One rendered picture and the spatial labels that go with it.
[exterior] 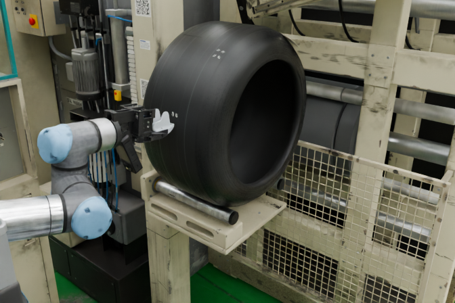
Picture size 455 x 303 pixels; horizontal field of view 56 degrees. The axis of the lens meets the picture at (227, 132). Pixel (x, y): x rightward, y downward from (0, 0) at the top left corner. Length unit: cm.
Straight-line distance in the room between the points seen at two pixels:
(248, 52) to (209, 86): 15
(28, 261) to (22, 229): 102
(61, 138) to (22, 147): 80
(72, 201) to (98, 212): 5
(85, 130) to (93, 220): 21
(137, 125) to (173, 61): 27
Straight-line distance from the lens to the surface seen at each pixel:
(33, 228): 84
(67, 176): 95
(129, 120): 102
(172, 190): 148
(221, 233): 135
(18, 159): 172
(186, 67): 118
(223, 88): 112
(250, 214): 155
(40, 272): 191
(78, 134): 93
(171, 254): 181
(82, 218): 83
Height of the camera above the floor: 164
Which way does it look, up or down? 22 degrees down
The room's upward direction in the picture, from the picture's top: 1 degrees clockwise
